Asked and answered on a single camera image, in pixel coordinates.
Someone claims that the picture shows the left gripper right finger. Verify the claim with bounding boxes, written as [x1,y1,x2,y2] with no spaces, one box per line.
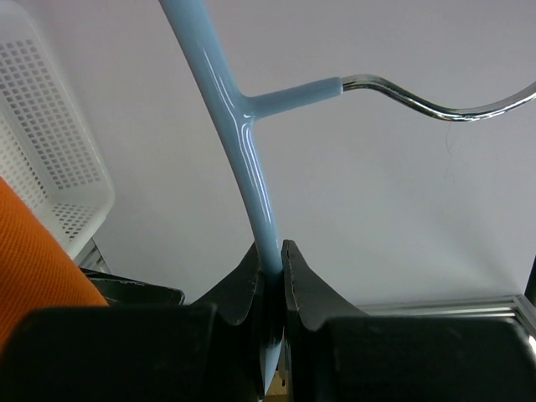
[281,240,535,401]

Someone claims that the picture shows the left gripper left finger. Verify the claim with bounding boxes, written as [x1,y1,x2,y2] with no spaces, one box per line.
[1,248,265,401]

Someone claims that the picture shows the orange trousers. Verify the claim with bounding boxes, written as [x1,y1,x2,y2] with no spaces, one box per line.
[1,181,108,345]

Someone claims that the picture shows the light blue hanger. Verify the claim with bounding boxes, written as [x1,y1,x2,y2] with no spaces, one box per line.
[158,0,536,394]

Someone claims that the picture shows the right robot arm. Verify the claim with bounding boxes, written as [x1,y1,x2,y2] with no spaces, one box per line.
[80,268,185,306]

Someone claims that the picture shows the white plastic basket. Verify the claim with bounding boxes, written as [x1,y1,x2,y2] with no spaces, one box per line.
[1,1,115,259]

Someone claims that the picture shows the aluminium mounting rail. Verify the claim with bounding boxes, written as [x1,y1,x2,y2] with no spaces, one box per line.
[359,295,535,353]

